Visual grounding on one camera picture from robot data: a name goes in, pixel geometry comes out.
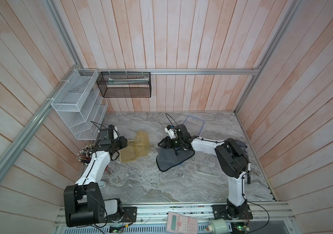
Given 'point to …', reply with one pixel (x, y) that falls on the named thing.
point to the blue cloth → (167, 158)
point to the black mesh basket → (125, 84)
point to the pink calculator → (178, 224)
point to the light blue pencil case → (101, 184)
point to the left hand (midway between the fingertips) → (125, 142)
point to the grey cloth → (242, 145)
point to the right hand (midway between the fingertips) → (161, 144)
